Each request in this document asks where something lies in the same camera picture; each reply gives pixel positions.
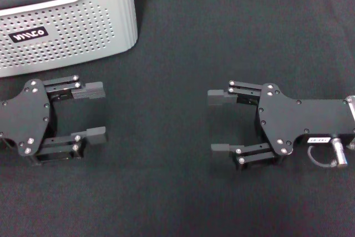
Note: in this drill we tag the black tablecloth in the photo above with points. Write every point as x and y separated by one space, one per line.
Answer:
166 165

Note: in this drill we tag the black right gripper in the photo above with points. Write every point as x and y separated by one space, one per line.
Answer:
285 117

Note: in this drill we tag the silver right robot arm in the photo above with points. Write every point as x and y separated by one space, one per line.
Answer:
351 108

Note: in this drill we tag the grey perforated plastic storage box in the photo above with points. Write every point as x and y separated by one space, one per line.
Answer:
83 40

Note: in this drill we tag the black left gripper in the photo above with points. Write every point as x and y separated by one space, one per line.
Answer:
26 115

